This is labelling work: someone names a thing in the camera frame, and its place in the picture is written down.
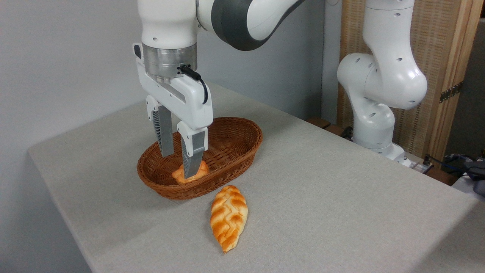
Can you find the long braided bread loaf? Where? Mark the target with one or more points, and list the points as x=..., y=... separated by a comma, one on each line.
x=228, y=218

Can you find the brown oval wicker basket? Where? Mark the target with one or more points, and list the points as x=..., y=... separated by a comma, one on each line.
x=231, y=144

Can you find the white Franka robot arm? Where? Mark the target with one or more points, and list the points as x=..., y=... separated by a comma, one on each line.
x=382, y=76

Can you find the grey tablecloth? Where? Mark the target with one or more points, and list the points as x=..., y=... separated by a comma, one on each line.
x=322, y=197

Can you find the small round orange bun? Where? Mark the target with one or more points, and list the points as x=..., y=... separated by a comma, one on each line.
x=202, y=170

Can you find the white power strip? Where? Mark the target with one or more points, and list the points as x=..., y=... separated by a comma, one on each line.
x=420, y=167

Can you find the metal screen hinge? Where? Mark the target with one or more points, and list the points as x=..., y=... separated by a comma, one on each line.
x=451, y=92

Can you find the brown wooden bench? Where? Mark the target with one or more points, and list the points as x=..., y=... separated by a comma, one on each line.
x=322, y=123

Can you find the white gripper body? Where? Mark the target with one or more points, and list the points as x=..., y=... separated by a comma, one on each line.
x=189, y=102

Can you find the wooden woven folding screen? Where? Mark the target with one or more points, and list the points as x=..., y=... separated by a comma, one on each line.
x=443, y=41

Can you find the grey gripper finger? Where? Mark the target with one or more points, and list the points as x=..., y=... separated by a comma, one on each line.
x=194, y=151
x=165, y=132

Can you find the black power plug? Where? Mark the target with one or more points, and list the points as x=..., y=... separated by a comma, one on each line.
x=427, y=160

